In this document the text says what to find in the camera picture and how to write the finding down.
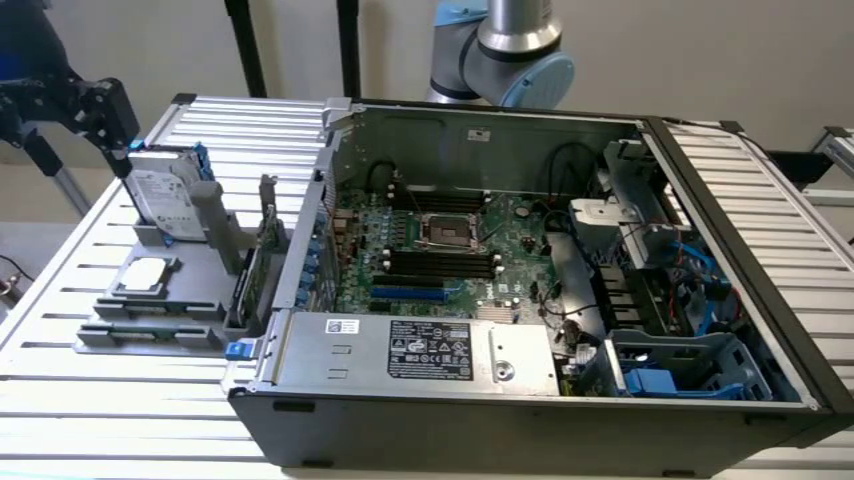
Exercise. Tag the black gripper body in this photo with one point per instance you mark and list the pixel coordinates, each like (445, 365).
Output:
(41, 102)

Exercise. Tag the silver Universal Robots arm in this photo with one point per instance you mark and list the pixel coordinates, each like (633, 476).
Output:
(508, 35)

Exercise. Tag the silver CPU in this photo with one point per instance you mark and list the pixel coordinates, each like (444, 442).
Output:
(146, 275)

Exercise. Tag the black RAM slot bank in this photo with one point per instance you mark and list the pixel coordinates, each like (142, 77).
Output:
(444, 262)
(437, 199)

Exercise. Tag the CPU socket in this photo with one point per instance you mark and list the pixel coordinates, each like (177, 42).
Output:
(445, 229)

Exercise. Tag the black expansion slot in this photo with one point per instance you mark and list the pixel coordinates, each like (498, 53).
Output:
(408, 280)

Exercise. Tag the blue expansion slot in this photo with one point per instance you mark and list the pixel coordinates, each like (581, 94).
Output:
(409, 295)

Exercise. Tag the silver hard disk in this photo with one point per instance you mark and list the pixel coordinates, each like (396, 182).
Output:
(164, 197)

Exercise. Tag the black tripod leg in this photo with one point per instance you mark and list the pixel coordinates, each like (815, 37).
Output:
(246, 45)
(349, 45)

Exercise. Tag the grey parts rack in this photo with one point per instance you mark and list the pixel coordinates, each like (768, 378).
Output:
(201, 280)

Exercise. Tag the green graphics card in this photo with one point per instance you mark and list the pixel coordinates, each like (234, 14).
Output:
(262, 260)

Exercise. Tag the green RAM stick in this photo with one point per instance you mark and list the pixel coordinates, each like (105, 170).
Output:
(144, 332)

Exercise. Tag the blue case latch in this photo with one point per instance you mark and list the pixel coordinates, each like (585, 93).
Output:
(242, 350)

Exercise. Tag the green motherboard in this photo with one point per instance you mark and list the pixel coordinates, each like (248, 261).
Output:
(428, 260)

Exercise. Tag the silver power supply unit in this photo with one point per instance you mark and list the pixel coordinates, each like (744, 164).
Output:
(428, 352)

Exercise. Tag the silver chipset heatsink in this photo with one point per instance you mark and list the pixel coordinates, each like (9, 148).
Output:
(500, 316)

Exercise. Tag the silver metal drive cage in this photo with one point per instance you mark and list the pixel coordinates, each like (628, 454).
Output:
(631, 200)

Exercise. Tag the black open PC case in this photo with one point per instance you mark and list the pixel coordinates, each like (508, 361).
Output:
(521, 430)

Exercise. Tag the blue-grey disk bay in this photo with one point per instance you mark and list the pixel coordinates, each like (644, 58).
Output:
(688, 365)

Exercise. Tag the aluminium profile frame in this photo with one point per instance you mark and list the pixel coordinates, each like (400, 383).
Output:
(831, 150)

